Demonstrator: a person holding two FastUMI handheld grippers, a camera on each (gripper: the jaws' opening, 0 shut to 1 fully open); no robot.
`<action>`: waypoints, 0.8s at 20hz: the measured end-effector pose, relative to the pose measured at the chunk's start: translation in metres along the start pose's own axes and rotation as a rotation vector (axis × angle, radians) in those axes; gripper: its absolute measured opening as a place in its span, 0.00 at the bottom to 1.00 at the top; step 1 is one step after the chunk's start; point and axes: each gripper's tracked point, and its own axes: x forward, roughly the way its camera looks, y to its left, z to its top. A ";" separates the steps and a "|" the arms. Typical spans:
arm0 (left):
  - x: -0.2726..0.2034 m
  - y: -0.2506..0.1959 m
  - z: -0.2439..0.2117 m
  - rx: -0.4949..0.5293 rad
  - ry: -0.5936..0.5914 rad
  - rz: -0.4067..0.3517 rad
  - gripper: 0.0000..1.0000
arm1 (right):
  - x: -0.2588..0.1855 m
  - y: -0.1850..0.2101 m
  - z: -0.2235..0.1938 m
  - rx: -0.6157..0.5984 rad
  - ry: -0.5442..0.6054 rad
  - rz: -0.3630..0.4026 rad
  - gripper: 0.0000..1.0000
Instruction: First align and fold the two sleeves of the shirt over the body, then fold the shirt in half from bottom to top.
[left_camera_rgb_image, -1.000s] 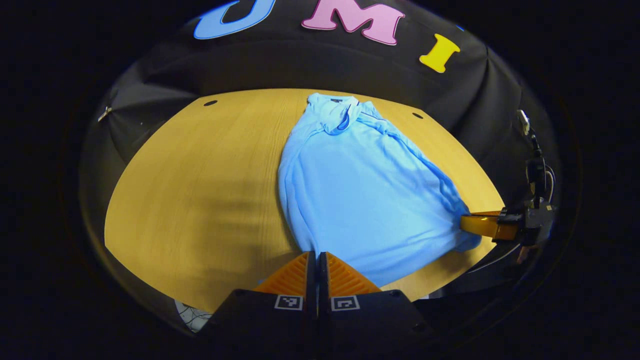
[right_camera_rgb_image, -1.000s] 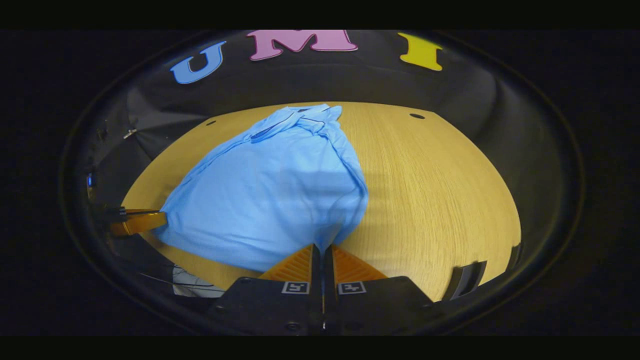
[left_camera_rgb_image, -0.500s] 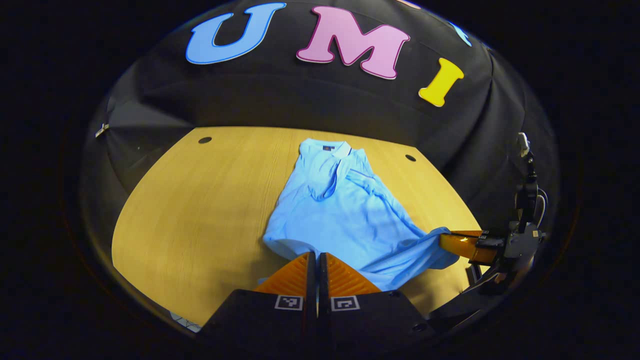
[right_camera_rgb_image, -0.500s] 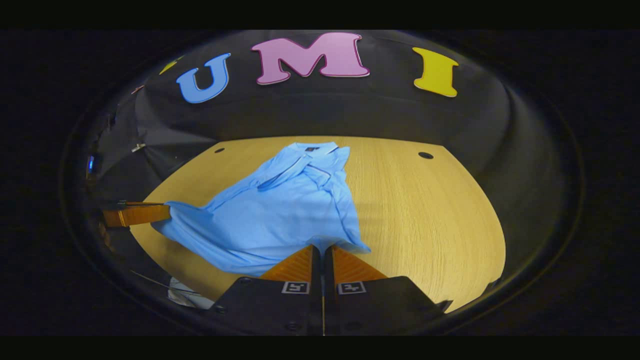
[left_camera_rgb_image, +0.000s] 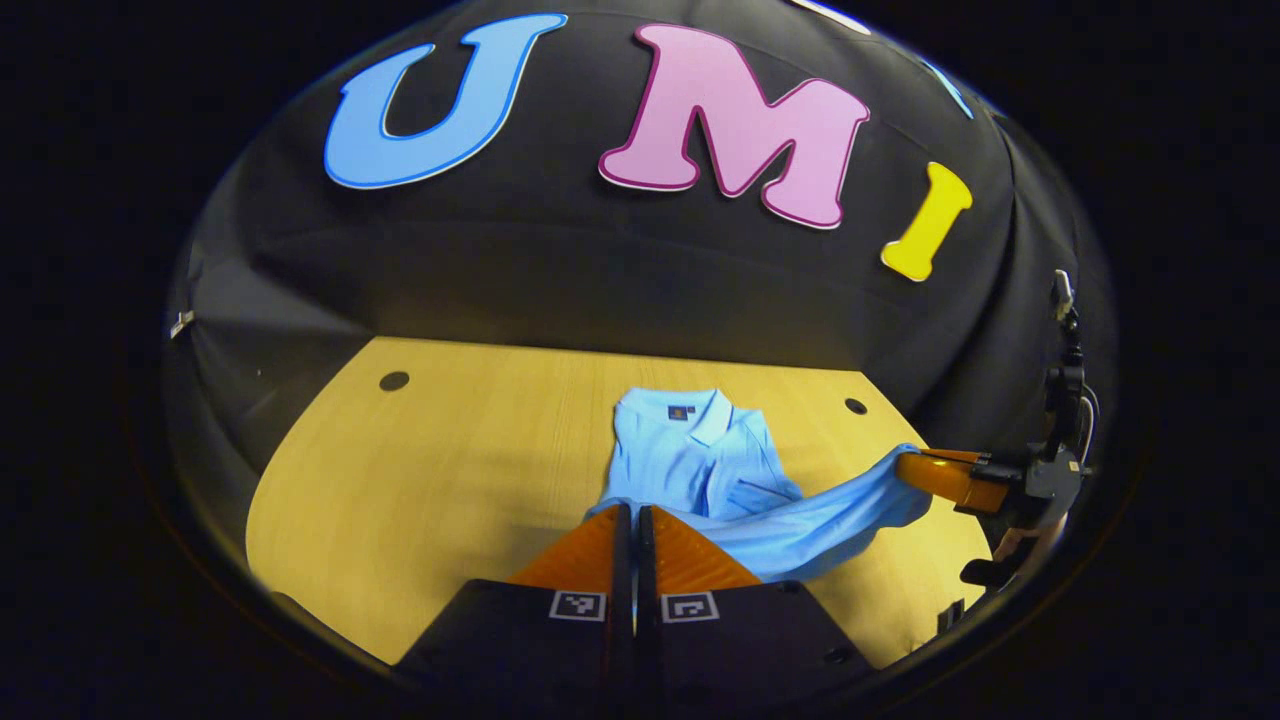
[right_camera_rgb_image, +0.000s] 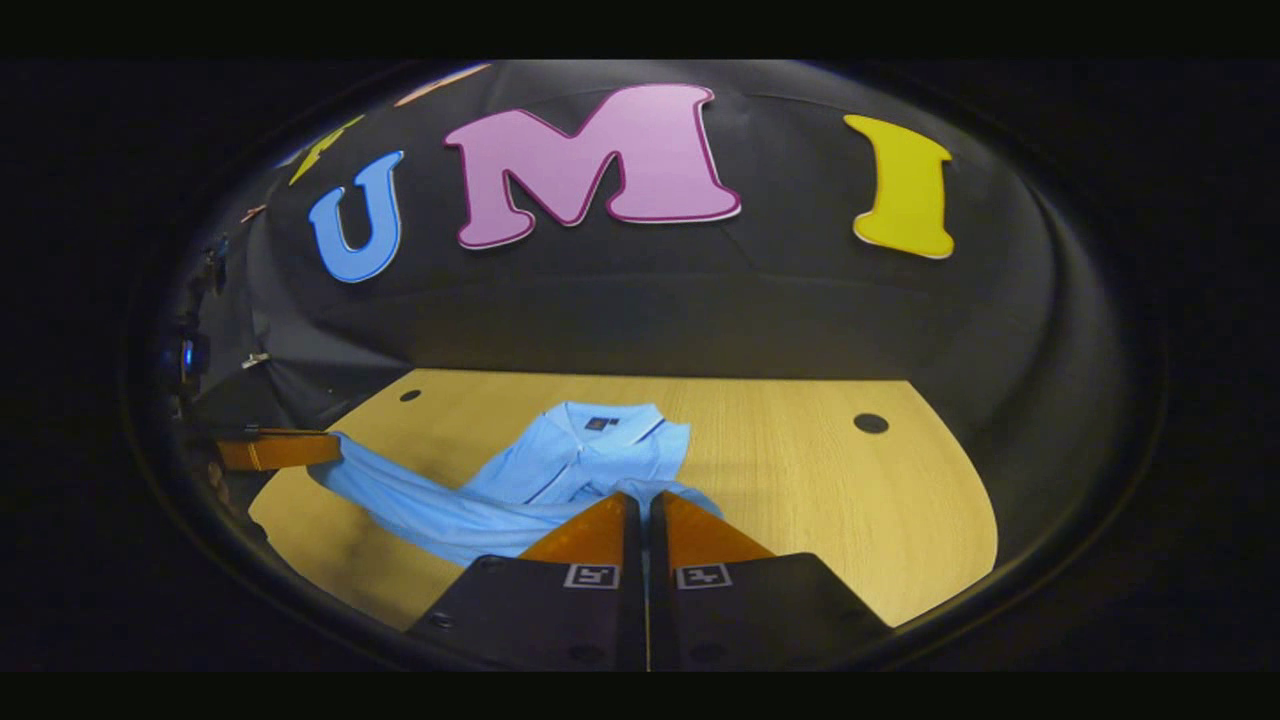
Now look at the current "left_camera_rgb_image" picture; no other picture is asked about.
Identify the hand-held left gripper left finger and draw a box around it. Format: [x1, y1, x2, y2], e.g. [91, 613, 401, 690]
[393, 503, 638, 706]

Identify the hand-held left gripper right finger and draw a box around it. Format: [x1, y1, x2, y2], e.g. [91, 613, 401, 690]
[636, 505, 883, 709]

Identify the light blue polo T-shirt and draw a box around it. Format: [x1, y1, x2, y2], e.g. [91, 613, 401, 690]
[585, 387, 934, 585]

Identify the black backdrop cloth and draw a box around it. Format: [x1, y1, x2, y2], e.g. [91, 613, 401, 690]
[165, 0, 1119, 501]

